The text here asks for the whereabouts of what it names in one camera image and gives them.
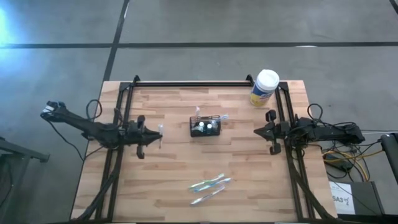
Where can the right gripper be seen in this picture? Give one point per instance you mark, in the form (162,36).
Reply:
(280,130)

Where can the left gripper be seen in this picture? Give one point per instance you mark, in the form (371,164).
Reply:
(133,135)

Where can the small teal mouthwash bottle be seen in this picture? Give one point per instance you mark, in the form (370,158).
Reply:
(209,126)
(201,124)

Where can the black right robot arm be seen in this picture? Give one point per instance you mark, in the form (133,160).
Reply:
(326,132)

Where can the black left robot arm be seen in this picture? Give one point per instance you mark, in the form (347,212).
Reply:
(90,127)

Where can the Lysol wipes canister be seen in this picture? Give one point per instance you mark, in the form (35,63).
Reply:
(264,87)

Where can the black power brick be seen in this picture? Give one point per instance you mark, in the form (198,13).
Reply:
(337,162)

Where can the white paper label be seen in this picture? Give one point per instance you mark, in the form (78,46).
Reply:
(342,199)

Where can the black equipment box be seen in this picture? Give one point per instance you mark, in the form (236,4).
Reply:
(367,197)

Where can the black equipment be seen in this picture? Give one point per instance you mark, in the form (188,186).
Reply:
(391,155)

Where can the grey metal stand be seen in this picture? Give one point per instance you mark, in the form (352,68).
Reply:
(18,149)

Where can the black aluminium table frame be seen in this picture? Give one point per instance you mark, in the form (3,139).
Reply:
(199,84)

